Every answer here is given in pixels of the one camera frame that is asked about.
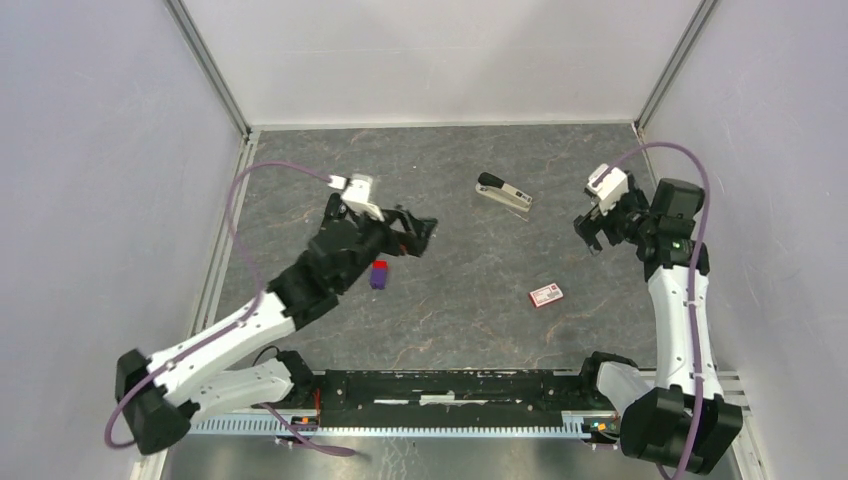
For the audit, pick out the black stapler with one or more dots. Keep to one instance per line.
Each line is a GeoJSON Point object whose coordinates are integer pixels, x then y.
{"type": "Point", "coordinates": [335, 210]}

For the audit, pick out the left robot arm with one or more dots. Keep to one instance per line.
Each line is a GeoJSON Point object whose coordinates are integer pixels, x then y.
{"type": "Point", "coordinates": [160, 396]}

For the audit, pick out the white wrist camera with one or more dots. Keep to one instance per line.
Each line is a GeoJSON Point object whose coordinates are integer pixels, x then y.
{"type": "Point", "coordinates": [605, 187]}
{"type": "Point", "coordinates": [356, 194]}

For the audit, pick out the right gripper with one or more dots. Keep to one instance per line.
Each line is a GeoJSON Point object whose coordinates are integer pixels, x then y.
{"type": "Point", "coordinates": [587, 228]}

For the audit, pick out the white cable duct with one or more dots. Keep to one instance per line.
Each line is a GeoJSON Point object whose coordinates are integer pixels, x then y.
{"type": "Point", "coordinates": [265, 424]}

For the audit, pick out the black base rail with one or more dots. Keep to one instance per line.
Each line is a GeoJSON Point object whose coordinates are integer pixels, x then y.
{"type": "Point", "coordinates": [453, 398]}

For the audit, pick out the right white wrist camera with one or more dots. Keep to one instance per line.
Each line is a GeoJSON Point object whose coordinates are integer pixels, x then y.
{"type": "Point", "coordinates": [605, 187]}

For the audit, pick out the red white staple box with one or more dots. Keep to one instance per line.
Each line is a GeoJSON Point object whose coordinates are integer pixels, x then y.
{"type": "Point", "coordinates": [545, 295]}

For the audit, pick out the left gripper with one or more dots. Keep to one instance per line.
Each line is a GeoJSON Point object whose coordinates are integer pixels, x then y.
{"type": "Point", "coordinates": [404, 244]}

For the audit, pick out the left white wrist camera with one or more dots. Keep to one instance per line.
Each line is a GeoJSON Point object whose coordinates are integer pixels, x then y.
{"type": "Point", "coordinates": [356, 194]}

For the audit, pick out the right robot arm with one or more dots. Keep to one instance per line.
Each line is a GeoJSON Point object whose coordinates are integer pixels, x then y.
{"type": "Point", "coordinates": [681, 418]}

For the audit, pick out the purple red block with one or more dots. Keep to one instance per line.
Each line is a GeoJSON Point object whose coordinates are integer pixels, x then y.
{"type": "Point", "coordinates": [379, 275]}

